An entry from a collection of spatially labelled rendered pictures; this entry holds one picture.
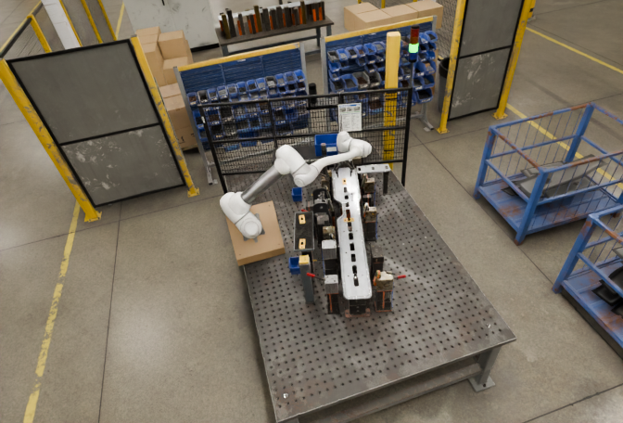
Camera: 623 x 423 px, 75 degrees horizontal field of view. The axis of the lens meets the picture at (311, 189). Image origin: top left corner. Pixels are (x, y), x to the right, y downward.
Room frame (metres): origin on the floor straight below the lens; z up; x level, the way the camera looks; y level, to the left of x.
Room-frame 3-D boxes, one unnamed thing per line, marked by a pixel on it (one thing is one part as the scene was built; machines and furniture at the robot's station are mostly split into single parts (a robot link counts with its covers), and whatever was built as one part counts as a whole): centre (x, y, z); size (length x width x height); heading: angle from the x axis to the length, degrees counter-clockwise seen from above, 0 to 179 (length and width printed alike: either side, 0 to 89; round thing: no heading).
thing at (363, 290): (2.19, -0.27, 1.00); 1.38 x 0.22 x 0.02; 176
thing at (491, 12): (4.83, -2.37, 1.00); 1.04 x 0.14 x 2.00; 102
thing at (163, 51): (6.75, 2.19, 0.52); 1.20 x 0.80 x 1.05; 9
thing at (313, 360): (2.35, -0.16, 0.68); 2.56 x 1.61 x 0.04; 12
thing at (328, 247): (1.89, -0.08, 0.90); 0.13 x 0.10 x 0.41; 86
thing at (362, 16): (6.01, -1.45, 0.68); 1.20 x 0.80 x 1.35; 104
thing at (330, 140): (3.11, -0.23, 1.10); 0.30 x 0.17 x 0.13; 85
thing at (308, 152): (3.12, -0.12, 1.02); 0.90 x 0.22 x 0.03; 86
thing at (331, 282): (1.63, -0.06, 0.88); 0.11 x 0.10 x 0.36; 86
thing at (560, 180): (3.06, -2.49, 0.47); 1.20 x 0.80 x 0.95; 101
